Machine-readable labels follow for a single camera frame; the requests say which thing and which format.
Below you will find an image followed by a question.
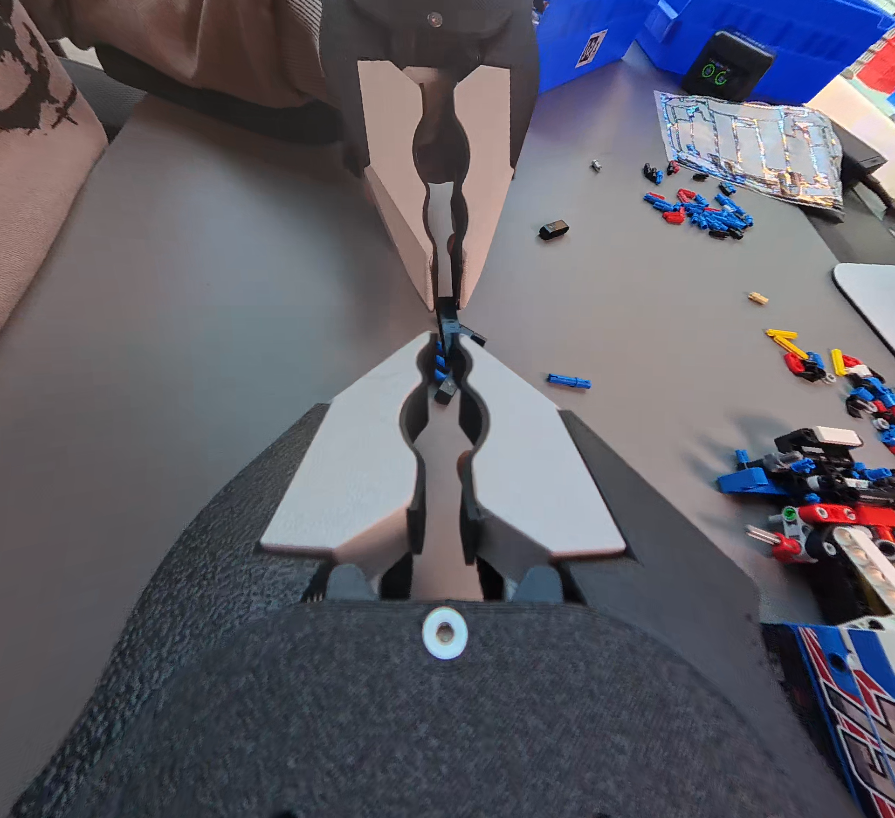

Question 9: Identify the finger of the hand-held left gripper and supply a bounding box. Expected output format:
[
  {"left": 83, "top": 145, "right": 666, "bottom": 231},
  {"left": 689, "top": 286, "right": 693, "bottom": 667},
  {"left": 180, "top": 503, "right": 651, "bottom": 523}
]
[
  {"left": 357, "top": 59, "right": 439, "bottom": 312},
  {"left": 447, "top": 61, "right": 516, "bottom": 310}
]

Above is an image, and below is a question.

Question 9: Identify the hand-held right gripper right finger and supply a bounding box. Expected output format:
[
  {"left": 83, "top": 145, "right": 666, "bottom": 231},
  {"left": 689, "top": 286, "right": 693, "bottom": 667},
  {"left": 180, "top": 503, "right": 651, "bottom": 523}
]
[{"left": 449, "top": 333, "right": 629, "bottom": 602}]

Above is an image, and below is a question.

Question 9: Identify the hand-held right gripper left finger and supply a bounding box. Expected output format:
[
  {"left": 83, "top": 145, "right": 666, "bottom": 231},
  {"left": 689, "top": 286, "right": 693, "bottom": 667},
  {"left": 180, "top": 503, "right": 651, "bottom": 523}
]
[{"left": 259, "top": 332, "right": 434, "bottom": 601}]

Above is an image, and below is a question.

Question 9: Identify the black beam with blue pins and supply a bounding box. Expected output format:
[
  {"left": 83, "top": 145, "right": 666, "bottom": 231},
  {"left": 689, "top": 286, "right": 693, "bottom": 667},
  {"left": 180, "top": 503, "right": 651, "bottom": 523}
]
[{"left": 430, "top": 325, "right": 489, "bottom": 406}]

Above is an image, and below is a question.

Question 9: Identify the grey desk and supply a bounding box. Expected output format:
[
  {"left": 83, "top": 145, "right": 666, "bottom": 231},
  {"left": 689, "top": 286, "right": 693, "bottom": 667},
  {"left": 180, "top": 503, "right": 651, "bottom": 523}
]
[{"left": 0, "top": 42, "right": 895, "bottom": 818}]

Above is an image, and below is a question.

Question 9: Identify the person's left hand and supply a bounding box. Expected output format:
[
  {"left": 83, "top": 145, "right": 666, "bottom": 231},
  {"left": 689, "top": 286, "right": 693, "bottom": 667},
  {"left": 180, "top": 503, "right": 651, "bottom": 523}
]
[{"left": 413, "top": 82, "right": 472, "bottom": 185}]

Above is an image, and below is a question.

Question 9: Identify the black chair armrest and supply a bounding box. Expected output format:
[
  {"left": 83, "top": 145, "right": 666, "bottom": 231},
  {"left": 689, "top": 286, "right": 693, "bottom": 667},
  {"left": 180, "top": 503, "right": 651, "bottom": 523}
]
[{"left": 59, "top": 45, "right": 351, "bottom": 147}]

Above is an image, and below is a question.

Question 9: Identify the pile of blue red pins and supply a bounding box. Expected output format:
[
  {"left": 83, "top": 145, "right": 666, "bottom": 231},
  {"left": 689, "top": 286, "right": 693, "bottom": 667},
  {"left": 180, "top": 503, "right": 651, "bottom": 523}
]
[{"left": 642, "top": 162, "right": 755, "bottom": 241}]

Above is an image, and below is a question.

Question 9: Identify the small black box device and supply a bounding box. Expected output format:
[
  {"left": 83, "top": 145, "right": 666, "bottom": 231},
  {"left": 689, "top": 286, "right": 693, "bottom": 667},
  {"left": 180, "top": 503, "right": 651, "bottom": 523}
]
[{"left": 682, "top": 29, "right": 776, "bottom": 103}]

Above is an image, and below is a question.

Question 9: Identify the silver sticker sheet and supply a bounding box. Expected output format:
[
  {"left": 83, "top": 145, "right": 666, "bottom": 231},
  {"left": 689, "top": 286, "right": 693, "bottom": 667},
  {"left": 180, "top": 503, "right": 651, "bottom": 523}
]
[{"left": 654, "top": 90, "right": 846, "bottom": 210}]

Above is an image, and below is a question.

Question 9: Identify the toy brick race car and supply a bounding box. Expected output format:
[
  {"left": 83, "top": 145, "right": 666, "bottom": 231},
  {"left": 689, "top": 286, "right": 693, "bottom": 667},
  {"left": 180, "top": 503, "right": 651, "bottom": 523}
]
[{"left": 716, "top": 424, "right": 895, "bottom": 818}]

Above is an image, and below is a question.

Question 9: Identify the empty blue bin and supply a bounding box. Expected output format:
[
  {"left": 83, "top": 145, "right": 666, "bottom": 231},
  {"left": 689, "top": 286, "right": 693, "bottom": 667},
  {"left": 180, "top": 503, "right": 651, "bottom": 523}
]
[{"left": 633, "top": 0, "right": 895, "bottom": 107}]

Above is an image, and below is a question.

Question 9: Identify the pile of mixed coloured pieces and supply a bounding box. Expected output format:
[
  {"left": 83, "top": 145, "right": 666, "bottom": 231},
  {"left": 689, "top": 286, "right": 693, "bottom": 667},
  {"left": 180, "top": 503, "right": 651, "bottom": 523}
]
[{"left": 764, "top": 327, "right": 895, "bottom": 450}]

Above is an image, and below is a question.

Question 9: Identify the person's torso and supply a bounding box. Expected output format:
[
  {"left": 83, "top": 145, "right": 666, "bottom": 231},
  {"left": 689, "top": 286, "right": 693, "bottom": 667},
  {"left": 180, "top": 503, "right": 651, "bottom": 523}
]
[{"left": 0, "top": 0, "right": 110, "bottom": 329}]

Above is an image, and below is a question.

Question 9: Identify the shelf of red blue bins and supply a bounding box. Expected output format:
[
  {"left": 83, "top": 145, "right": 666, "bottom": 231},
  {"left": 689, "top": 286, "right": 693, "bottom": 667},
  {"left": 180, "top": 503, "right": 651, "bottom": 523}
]
[{"left": 842, "top": 28, "right": 895, "bottom": 102}]

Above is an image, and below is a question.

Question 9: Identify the black cable with plug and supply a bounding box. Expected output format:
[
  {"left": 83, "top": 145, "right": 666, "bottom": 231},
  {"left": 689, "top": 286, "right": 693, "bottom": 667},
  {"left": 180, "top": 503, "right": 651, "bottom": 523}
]
[{"left": 835, "top": 122, "right": 895, "bottom": 216}]

